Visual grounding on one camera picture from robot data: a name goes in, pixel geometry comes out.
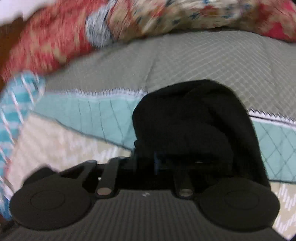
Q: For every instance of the teal lattice pillow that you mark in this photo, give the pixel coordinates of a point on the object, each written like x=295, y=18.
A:
x=18, y=98

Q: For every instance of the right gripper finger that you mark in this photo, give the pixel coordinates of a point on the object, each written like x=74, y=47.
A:
x=145, y=159

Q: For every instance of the red floral patchwork quilt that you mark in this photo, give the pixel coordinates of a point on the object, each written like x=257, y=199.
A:
x=67, y=29

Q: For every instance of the black pants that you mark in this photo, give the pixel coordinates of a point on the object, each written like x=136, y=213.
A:
x=201, y=125

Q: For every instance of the patterned bedsheet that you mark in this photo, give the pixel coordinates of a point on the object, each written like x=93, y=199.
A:
x=72, y=170

